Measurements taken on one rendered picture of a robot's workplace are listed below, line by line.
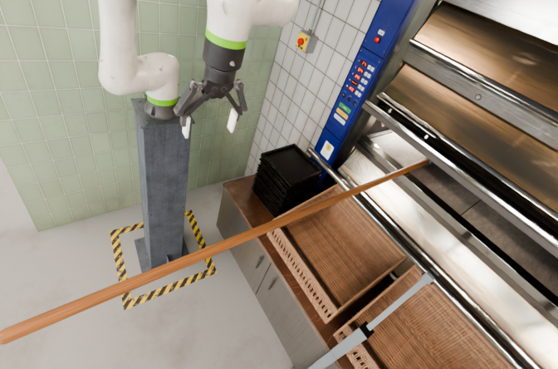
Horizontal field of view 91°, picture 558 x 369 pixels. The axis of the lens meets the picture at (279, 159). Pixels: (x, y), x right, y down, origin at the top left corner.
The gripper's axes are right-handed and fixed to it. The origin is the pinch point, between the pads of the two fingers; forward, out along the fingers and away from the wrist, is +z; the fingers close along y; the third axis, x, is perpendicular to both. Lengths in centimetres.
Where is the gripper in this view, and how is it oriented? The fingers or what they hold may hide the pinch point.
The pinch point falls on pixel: (208, 129)
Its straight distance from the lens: 81.6
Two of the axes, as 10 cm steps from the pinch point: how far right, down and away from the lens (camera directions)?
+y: -8.0, 1.6, -5.7
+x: 5.1, 6.9, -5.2
